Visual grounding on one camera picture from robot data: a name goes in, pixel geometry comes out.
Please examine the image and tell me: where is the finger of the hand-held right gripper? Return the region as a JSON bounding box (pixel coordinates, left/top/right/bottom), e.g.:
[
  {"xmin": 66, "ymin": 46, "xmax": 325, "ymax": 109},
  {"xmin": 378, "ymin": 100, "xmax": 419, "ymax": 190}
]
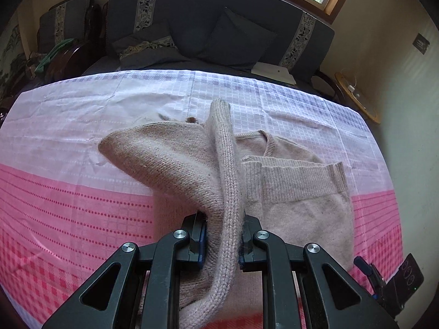
[{"xmin": 353, "ymin": 256, "xmax": 384, "ymax": 297}]

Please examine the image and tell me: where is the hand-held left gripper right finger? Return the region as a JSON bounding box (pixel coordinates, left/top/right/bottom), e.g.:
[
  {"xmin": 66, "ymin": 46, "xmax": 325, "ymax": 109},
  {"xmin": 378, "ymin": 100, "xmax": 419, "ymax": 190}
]
[{"xmin": 238, "ymin": 214, "xmax": 400, "ymax": 329}]

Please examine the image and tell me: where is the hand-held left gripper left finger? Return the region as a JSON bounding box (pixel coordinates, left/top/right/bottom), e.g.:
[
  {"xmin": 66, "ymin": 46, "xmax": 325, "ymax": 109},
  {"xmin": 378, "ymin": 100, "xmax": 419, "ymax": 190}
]
[{"xmin": 41, "ymin": 212, "xmax": 208, "ymax": 329}]

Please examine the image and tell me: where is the beige knit sweater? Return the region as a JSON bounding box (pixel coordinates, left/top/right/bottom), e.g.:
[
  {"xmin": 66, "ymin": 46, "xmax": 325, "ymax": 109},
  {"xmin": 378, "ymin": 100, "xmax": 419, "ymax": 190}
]
[{"xmin": 98, "ymin": 98, "xmax": 354, "ymax": 329}]

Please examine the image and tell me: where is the pink checked tablecloth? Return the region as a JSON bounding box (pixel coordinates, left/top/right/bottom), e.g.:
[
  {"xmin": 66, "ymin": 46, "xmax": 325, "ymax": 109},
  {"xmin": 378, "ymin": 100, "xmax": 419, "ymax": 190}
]
[{"xmin": 0, "ymin": 69, "xmax": 403, "ymax": 329}]

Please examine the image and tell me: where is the round wooden side table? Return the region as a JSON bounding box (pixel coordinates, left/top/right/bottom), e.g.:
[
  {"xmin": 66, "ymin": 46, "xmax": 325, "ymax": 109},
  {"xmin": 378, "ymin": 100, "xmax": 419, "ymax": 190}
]
[{"xmin": 334, "ymin": 72, "xmax": 382, "ymax": 125}]

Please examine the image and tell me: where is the dark pillow with patterned edge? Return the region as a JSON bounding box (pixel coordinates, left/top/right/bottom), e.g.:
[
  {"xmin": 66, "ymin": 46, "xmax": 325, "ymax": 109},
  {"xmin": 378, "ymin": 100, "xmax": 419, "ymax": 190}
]
[{"xmin": 111, "ymin": 18, "xmax": 193, "ymax": 70}]

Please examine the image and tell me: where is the large dark pillow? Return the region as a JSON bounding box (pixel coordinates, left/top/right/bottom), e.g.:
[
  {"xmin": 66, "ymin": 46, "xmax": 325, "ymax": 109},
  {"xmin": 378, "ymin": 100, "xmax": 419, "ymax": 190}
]
[{"xmin": 198, "ymin": 6, "xmax": 278, "ymax": 69}]

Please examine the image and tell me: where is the dark sofa with patterned stripes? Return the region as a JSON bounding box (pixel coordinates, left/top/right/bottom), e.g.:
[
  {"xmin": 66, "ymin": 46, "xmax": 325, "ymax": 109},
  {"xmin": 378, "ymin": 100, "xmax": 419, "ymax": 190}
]
[{"xmin": 82, "ymin": 0, "xmax": 344, "ymax": 101}]

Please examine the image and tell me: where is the green cloth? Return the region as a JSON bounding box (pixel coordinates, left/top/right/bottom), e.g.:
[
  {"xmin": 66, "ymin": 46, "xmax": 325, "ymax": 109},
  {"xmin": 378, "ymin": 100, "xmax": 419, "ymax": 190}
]
[{"xmin": 36, "ymin": 38, "xmax": 75, "ymax": 73}]

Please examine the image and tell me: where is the dark armchair with patterned stripe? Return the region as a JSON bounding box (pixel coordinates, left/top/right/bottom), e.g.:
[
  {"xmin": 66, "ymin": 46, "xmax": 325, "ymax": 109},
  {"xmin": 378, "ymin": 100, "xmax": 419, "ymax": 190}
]
[{"xmin": 36, "ymin": 0, "xmax": 104, "ymax": 80}]

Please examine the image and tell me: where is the painted folding screen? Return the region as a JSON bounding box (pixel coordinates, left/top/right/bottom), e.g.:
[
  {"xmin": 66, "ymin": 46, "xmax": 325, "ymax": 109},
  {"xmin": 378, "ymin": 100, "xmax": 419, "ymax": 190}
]
[{"xmin": 0, "ymin": 21, "xmax": 26, "ymax": 88}]

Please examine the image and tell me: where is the dark wall switch plate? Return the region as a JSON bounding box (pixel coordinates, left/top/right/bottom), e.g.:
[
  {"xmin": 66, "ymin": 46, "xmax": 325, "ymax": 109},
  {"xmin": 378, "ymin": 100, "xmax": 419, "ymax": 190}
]
[{"xmin": 413, "ymin": 33, "xmax": 430, "ymax": 55}]

